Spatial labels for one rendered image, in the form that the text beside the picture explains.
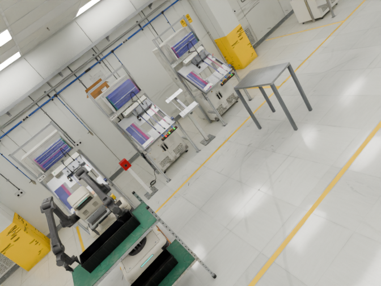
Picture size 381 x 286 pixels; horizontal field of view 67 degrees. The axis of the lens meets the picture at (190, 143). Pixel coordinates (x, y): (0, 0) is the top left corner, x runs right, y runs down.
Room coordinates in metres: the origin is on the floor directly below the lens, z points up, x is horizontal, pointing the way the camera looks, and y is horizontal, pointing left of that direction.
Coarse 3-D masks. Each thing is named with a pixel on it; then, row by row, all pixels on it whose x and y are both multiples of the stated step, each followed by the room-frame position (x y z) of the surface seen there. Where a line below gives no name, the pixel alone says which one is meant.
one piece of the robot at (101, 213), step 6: (102, 204) 2.73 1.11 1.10; (96, 210) 2.70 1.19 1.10; (102, 210) 2.71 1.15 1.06; (108, 210) 2.65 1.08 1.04; (90, 216) 2.68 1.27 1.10; (96, 216) 2.69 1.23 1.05; (102, 216) 2.63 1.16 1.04; (90, 222) 2.67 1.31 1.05; (96, 222) 2.60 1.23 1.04; (90, 228) 2.59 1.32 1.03
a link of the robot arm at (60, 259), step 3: (63, 246) 2.14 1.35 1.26; (63, 249) 2.12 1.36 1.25; (60, 252) 2.13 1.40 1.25; (57, 255) 2.09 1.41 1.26; (60, 255) 2.08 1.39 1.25; (57, 258) 2.06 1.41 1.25; (60, 258) 2.05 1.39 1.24; (63, 258) 2.08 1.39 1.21; (57, 261) 2.04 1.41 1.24; (60, 261) 2.04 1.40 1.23; (63, 261) 2.05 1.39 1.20; (57, 264) 2.04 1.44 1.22; (60, 264) 2.04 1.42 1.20
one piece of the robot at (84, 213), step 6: (96, 198) 2.73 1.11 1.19; (90, 204) 2.71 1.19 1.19; (96, 204) 2.73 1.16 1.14; (84, 210) 2.69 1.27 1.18; (90, 210) 2.71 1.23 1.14; (78, 216) 2.68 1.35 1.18; (84, 216) 2.69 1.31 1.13; (108, 216) 2.76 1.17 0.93; (114, 216) 2.76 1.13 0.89; (102, 222) 2.73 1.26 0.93; (108, 222) 2.73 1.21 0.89; (102, 228) 2.71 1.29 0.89
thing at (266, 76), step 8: (280, 64) 3.54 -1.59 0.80; (288, 64) 3.40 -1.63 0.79; (256, 72) 3.84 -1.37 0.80; (264, 72) 3.66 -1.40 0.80; (272, 72) 3.49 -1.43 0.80; (280, 72) 3.33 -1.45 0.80; (248, 80) 3.78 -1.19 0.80; (256, 80) 3.60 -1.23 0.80; (264, 80) 3.44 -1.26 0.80; (272, 80) 3.28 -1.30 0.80; (296, 80) 3.41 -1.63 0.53; (240, 88) 3.76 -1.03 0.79; (272, 88) 3.26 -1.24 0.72; (240, 96) 3.85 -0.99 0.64; (264, 96) 4.03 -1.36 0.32; (280, 96) 3.25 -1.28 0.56; (304, 96) 3.41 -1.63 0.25; (280, 104) 3.28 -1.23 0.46; (248, 112) 3.88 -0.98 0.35; (288, 112) 3.25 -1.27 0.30; (256, 120) 3.86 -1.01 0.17; (296, 128) 3.25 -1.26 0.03
